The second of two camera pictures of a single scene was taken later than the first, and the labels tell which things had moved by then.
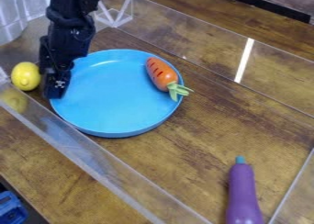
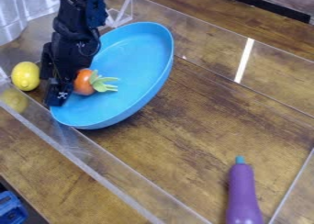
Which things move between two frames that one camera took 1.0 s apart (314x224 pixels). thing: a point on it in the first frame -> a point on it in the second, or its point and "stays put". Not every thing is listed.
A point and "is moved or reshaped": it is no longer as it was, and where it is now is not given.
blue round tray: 111,100 is moved or reshaped
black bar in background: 268,5 stays put
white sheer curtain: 22,5 stays put
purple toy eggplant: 243,210 stays put
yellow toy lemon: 25,75 stays put
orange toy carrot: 163,79 -> 88,83
